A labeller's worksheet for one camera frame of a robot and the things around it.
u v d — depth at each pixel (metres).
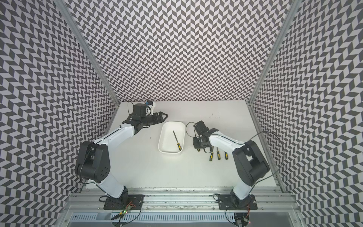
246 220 0.68
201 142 0.67
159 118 0.80
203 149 0.79
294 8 0.68
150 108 0.75
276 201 0.76
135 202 0.72
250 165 0.46
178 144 0.94
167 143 0.95
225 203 0.74
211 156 0.89
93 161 0.46
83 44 0.85
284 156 0.84
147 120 0.77
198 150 0.88
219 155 0.89
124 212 0.68
